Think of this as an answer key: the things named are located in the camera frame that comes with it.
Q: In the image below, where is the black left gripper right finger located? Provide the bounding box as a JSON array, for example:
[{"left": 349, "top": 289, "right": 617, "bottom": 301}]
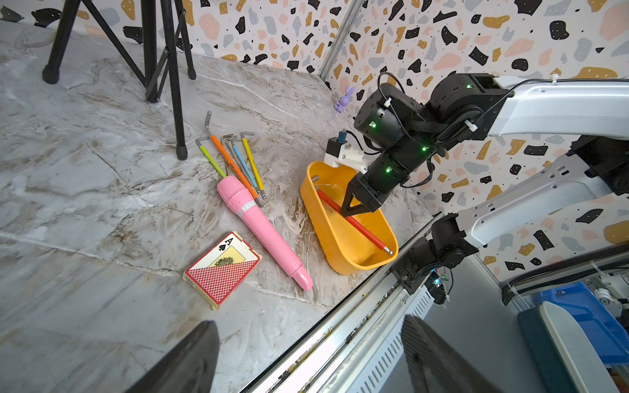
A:
[{"left": 401, "top": 314, "right": 500, "bottom": 393}]

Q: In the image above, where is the blue plastic bin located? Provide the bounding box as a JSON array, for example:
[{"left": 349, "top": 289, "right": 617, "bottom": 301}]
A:
[{"left": 517, "top": 283, "right": 628, "bottom": 392}]

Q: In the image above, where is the small purple rabbit figurine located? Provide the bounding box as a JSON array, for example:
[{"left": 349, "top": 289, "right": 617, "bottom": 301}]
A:
[{"left": 334, "top": 86, "right": 355, "bottom": 113}]

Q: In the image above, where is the red hex key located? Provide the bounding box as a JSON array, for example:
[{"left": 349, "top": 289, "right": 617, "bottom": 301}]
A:
[{"left": 315, "top": 187, "right": 394, "bottom": 255}]

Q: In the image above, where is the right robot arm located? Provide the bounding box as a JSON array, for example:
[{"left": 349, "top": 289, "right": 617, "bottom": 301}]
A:
[{"left": 341, "top": 73, "right": 628, "bottom": 292}]

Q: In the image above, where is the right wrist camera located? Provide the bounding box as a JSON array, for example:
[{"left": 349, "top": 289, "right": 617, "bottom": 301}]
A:
[{"left": 324, "top": 131, "right": 368, "bottom": 174}]

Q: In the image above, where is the green hex key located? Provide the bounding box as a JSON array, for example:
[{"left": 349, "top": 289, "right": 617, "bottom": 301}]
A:
[{"left": 195, "top": 137, "right": 227, "bottom": 178}]

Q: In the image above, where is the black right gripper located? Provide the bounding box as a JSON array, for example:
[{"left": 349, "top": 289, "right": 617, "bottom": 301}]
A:
[{"left": 340, "top": 147, "right": 432, "bottom": 217}]

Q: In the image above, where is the blue hex key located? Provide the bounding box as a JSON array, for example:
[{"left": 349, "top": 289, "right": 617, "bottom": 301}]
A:
[{"left": 227, "top": 134, "right": 259, "bottom": 193}]

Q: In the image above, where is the black perforated music stand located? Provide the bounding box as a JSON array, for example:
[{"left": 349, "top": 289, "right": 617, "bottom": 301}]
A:
[{"left": 42, "top": 0, "right": 197, "bottom": 160}]

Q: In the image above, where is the yellow hex key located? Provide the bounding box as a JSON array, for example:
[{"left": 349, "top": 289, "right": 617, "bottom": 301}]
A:
[{"left": 241, "top": 132, "right": 266, "bottom": 200}]

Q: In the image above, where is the yellow plastic storage tray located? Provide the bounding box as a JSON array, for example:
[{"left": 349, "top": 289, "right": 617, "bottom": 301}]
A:
[{"left": 300, "top": 161, "right": 399, "bottom": 275}]

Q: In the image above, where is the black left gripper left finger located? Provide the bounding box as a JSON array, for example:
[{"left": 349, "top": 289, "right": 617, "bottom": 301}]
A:
[{"left": 127, "top": 320, "right": 219, "bottom": 392}]

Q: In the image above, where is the orange hex key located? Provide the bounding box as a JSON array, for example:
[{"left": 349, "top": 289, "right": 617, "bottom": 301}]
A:
[{"left": 204, "top": 111, "right": 261, "bottom": 206}]

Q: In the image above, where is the red playing card box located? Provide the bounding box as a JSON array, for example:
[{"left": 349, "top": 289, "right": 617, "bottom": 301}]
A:
[{"left": 182, "top": 232, "right": 261, "bottom": 310}]

